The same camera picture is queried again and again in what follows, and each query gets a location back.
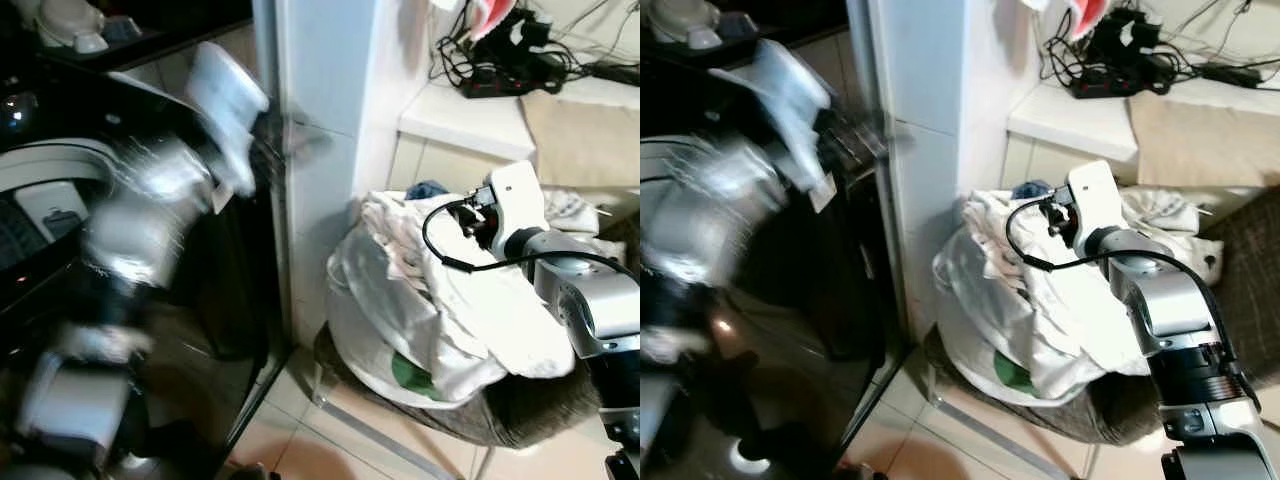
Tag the white round appliance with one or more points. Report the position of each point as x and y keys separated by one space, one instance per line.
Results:
x=685 y=22
x=70 y=25

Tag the black washing machine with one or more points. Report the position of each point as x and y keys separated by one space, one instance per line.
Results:
x=800 y=310
x=200 y=310

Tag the dark brown textured seat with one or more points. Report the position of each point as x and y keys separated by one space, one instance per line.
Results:
x=1250 y=280
x=625 y=245

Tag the black charger device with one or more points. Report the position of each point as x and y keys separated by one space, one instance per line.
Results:
x=1130 y=35
x=528 y=35

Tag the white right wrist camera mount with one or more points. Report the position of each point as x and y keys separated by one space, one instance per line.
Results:
x=518 y=200
x=1095 y=195

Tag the green garment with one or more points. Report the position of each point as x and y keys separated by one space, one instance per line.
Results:
x=410 y=376
x=1012 y=374

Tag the white garment pile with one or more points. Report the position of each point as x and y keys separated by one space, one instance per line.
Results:
x=440 y=310
x=1040 y=310

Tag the white printed cloth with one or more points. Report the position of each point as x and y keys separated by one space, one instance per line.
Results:
x=572 y=210
x=1165 y=225

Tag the beige towel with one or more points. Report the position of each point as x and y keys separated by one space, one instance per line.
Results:
x=1200 y=140
x=585 y=140

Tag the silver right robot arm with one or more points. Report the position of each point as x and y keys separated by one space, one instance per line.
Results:
x=590 y=295
x=1165 y=305

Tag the blue garment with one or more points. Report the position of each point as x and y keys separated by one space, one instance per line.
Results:
x=1032 y=188
x=430 y=189

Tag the brown fabric laundry basket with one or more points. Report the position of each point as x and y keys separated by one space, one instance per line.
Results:
x=1110 y=415
x=510 y=415

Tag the black power strip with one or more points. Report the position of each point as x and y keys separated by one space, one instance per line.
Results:
x=1110 y=85
x=500 y=85

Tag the red and white cloth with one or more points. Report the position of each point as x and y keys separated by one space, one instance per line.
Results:
x=1085 y=15
x=490 y=18

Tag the black power adapter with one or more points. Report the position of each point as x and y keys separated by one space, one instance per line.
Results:
x=618 y=73
x=1232 y=75

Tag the white ledge shelf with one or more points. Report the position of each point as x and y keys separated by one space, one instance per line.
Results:
x=460 y=120
x=1070 y=122

